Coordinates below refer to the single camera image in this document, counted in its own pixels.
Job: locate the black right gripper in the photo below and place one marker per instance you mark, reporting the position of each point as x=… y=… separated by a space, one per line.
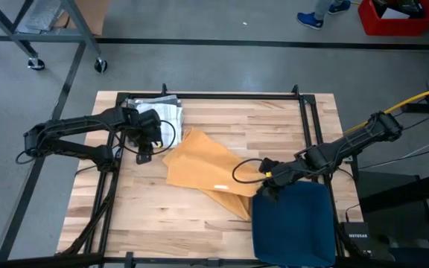
x=285 y=173

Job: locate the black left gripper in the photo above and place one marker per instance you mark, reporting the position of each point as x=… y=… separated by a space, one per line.
x=147 y=128

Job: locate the white checked towel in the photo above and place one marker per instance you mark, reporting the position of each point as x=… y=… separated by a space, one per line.
x=171 y=119

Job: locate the grey checked towel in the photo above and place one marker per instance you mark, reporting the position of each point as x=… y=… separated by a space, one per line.
x=162 y=99

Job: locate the navy fabric storage bin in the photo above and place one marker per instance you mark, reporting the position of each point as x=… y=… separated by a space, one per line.
x=292 y=227

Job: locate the mustard orange towel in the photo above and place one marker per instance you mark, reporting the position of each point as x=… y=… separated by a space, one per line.
x=207 y=164

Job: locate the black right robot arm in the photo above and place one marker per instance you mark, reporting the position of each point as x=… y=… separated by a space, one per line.
x=348 y=143

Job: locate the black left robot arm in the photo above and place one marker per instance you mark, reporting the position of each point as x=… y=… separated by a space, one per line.
x=73 y=126

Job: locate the black caster wheel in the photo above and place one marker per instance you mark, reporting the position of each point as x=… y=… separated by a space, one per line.
x=36 y=64
x=100 y=66

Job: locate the black equipment stand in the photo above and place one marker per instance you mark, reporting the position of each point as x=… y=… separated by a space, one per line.
x=404 y=193

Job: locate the brown cardboard box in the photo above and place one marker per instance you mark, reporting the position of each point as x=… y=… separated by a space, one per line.
x=95 y=15

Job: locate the grey plastic bag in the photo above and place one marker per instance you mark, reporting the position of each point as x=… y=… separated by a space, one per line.
x=43 y=15

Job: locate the person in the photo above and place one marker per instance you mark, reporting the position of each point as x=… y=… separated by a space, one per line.
x=309 y=19

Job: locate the navy blue seat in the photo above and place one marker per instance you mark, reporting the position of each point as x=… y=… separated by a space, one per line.
x=423 y=260

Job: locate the red plastic crate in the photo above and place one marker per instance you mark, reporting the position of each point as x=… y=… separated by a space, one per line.
x=367 y=22

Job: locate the white paper sheet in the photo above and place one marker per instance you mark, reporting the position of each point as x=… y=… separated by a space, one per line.
x=395 y=14

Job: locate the black device in crate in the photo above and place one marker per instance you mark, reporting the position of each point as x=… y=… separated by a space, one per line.
x=412 y=7

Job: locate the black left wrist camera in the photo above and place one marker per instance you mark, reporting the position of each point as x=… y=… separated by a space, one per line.
x=143 y=158

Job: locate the black Netgear network switch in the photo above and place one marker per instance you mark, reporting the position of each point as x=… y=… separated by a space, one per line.
x=358 y=242

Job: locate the grey metal cart frame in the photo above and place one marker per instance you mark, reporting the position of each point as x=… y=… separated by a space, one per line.
x=78 y=22

